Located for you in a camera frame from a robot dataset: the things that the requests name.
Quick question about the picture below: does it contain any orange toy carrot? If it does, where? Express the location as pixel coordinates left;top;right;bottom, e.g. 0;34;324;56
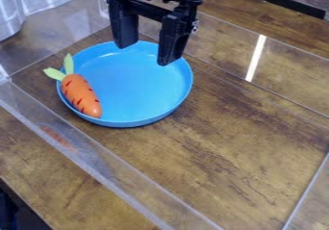
44;54;103;118

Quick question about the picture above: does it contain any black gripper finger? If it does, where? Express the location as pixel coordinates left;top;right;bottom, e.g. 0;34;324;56
108;0;139;49
156;5;197;65

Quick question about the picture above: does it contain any clear acrylic front barrier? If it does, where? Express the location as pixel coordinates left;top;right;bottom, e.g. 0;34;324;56
0;80;222;230

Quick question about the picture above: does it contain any round blue tray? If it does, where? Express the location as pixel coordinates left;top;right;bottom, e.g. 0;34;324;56
55;40;194;129

